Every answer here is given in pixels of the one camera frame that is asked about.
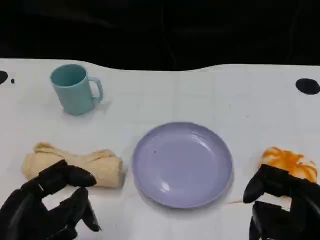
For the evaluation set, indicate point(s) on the pale green mug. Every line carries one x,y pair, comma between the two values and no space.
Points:
73,92

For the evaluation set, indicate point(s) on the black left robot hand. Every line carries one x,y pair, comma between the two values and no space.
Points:
30,205

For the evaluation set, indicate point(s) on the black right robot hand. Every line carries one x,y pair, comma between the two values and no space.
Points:
282,200

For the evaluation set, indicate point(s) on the lilac plate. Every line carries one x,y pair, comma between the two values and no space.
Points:
182,165

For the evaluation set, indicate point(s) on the orange and white bread roll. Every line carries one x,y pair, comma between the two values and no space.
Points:
292,160

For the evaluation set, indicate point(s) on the beige towel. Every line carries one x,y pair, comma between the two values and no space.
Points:
100,165

